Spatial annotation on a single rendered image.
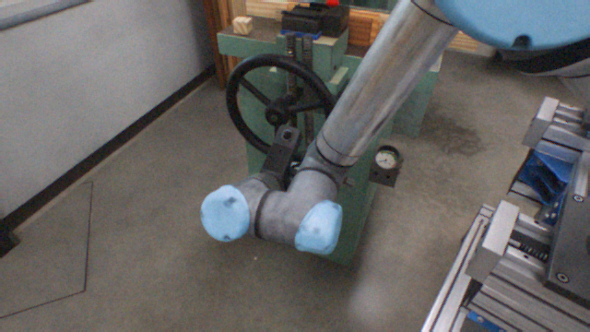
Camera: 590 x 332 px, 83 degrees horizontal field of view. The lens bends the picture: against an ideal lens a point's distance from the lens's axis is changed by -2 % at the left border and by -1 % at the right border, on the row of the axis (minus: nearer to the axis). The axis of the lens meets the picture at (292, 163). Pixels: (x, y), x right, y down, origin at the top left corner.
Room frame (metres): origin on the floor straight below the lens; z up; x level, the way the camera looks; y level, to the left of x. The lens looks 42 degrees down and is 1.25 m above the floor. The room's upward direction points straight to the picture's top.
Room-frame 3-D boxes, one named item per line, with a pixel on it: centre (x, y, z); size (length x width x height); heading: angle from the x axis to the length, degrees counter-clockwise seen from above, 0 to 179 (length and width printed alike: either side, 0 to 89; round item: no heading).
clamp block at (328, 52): (0.80, -0.05, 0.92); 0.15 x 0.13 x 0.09; 67
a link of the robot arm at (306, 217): (0.32, -0.02, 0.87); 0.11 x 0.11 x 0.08; 69
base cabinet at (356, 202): (1.10, -0.15, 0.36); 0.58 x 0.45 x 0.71; 157
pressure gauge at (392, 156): (0.69, -0.26, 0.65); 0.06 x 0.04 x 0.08; 67
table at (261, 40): (0.88, -0.08, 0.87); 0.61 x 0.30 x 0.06; 67
